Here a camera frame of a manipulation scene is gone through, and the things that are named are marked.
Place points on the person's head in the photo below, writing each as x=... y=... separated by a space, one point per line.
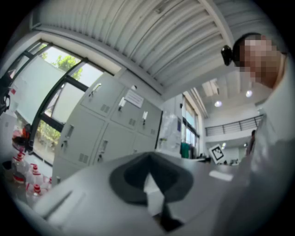
x=260 y=62

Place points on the tall white plastic-wrapped appliance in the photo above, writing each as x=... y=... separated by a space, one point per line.
x=170 y=124

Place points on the clear jug with red cap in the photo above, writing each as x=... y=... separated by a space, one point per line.
x=37 y=190
x=49 y=182
x=35 y=171

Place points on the round ceiling downlight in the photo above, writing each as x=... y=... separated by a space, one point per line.
x=249 y=93
x=217 y=103

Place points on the green hanging garment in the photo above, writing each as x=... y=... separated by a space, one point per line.
x=184 y=149

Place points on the black-framed window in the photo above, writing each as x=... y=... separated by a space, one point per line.
x=91 y=74

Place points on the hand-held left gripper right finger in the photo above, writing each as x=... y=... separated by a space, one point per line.
x=175 y=184

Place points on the person's grey shirt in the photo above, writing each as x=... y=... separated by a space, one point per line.
x=272 y=138

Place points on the red bucket of tools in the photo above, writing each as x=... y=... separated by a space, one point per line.
x=19 y=138

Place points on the blue wall poster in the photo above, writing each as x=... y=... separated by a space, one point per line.
x=179 y=125

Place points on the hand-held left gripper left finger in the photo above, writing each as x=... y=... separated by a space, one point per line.
x=129 y=182

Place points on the ceiling air vent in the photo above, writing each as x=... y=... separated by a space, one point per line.
x=210 y=87

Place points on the black balcony railing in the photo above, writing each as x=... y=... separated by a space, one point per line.
x=240 y=125

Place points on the black head-worn camera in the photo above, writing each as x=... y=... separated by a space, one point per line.
x=227 y=55

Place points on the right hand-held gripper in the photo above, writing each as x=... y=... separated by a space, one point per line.
x=216 y=154

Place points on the clear jug with red label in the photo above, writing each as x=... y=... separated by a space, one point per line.
x=19 y=166

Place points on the white paper notice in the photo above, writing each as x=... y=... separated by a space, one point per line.
x=134 y=98

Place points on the grey metal locker cabinet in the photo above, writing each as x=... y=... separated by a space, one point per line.
x=115 y=143

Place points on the small white round wall device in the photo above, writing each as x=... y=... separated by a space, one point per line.
x=133 y=87

